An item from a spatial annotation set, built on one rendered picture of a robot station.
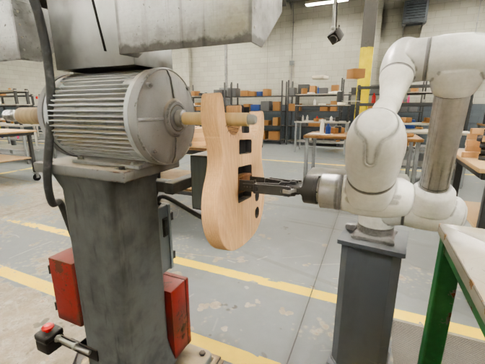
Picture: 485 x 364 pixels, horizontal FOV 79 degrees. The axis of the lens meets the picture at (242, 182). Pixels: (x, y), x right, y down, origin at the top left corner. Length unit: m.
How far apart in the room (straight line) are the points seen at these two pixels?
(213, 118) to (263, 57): 11.87
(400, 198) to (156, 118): 0.59
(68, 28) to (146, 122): 0.35
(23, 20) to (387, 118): 0.91
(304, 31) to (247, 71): 2.60
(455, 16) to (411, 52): 11.02
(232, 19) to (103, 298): 0.87
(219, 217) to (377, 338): 1.12
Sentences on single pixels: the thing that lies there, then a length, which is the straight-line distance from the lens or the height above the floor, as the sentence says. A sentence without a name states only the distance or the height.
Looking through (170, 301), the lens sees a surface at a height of 0.58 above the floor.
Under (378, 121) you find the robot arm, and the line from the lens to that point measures 0.59.
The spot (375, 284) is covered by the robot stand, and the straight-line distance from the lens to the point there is 1.49.
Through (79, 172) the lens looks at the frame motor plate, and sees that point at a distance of 0.92.
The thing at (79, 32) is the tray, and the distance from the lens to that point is 0.94.
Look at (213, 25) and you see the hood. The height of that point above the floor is 1.42.
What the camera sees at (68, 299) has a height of 0.65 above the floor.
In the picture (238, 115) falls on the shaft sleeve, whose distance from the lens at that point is 0.71.
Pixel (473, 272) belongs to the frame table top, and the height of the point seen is 0.93.
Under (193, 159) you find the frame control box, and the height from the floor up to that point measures 1.10.
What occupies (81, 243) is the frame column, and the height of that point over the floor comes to 0.87.
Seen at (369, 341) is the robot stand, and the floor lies 0.22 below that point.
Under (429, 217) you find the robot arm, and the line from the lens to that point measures 1.38.
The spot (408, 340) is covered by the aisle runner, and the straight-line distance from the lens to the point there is 2.10.
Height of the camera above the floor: 1.28
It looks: 14 degrees down
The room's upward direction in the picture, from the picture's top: straight up
